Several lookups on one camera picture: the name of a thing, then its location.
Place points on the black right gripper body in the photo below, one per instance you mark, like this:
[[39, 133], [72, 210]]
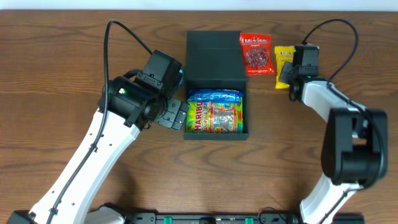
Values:
[[286, 74]]

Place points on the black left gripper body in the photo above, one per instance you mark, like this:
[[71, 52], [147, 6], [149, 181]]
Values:
[[173, 112]]

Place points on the yellow candy bag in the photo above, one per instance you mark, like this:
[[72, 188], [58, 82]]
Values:
[[282, 54]]

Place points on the green Haribo worms bag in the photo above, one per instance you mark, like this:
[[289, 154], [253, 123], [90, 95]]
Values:
[[214, 118]]

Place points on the long blue snack packet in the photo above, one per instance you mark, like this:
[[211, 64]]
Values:
[[215, 96]]

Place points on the dark green box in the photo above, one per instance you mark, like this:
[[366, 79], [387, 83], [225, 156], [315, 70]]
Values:
[[214, 60]]

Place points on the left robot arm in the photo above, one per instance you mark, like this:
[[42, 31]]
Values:
[[130, 103]]

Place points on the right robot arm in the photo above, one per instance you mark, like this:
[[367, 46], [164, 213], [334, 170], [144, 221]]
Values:
[[355, 147]]

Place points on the red candy bag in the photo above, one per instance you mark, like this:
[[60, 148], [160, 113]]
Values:
[[256, 49]]

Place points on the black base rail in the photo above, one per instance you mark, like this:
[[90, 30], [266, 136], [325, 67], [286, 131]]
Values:
[[267, 218]]

